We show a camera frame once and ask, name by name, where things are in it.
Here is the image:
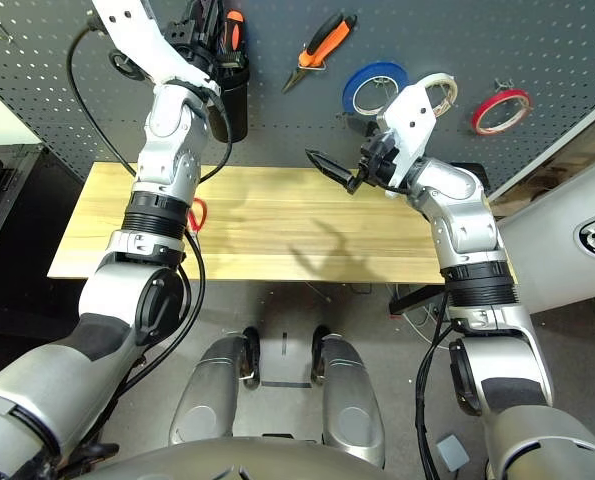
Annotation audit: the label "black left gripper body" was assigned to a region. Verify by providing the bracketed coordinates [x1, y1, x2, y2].
[164, 0, 229, 64]

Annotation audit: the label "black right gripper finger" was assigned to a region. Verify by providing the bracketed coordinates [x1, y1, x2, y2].
[305, 148, 361, 196]
[347, 116, 382, 137]

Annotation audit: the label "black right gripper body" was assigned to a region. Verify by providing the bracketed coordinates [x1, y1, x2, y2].
[358, 132, 402, 187]

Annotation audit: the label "orange black needle-nose pliers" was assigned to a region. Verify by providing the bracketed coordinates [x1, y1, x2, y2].
[281, 13, 359, 95]

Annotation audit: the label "red tape roll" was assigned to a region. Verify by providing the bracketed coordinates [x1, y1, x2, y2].
[471, 88, 533, 137]

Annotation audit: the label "red handled scissors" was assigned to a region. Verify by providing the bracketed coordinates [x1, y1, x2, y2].
[186, 198, 209, 234]

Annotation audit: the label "dark grey pegboard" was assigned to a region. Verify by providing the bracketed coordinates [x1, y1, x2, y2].
[0, 0, 595, 201]

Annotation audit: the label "blue tape roll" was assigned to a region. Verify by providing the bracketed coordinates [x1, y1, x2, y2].
[342, 61, 410, 117]

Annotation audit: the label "black plastic cup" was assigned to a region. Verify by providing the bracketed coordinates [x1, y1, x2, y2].
[206, 54, 251, 142]

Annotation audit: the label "white tape roll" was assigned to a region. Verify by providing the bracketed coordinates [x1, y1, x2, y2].
[423, 72, 459, 119]

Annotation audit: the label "black plastic tool case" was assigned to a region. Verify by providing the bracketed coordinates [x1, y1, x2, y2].
[384, 161, 491, 199]

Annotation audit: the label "black table leg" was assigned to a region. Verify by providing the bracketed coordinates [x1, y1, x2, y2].
[389, 284, 448, 316]

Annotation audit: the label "white rounded machine body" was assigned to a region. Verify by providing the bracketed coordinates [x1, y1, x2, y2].
[496, 159, 595, 316]

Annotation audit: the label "silver right robot leg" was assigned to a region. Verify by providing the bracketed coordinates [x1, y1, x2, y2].
[310, 324, 386, 469]

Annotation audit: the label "silver robot leg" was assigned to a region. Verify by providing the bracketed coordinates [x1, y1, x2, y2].
[169, 334, 263, 446]
[310, 324, 386, 469]

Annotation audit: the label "silver left robot leg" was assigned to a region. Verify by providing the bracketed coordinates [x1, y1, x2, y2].
[169, 334, 263, 446]

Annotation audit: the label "grey foot pedal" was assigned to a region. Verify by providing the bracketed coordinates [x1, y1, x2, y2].
[435, 434, 471, 472]

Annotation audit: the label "grey robot torso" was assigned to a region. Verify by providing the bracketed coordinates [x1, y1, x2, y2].
[84, 434, 393, 480]

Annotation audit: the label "black cabinet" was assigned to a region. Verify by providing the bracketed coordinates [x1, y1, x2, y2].
[0, 144, 91, 391]

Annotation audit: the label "orange black handled screwdriver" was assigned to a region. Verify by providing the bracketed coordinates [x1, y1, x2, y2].
[224, 10, 247, 57]

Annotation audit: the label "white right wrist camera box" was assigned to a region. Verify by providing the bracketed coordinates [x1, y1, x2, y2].
[376, 82, 438, 189]

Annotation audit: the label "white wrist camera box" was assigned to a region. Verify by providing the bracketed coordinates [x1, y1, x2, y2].
[376, 82, 438, 189]
[89, 0, 222, 99]

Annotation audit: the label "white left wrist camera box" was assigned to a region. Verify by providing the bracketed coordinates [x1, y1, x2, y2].
[89, 0, 222, 99]

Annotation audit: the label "black handled scissors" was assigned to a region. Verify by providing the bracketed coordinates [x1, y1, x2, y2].
[109, 49, 151, 81]

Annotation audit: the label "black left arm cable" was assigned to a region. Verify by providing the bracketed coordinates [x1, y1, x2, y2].
[66, 17, 233, 396]

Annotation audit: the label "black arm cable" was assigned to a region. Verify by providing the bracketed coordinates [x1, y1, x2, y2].
[414, 294, 453, 480]
[66, 17, 233, 396]

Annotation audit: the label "white floor cables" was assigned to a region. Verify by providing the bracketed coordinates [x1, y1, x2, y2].
[406, 299, 443, 346]

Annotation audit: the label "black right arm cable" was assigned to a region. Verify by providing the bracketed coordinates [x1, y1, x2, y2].
[414, 294, 453, 480]

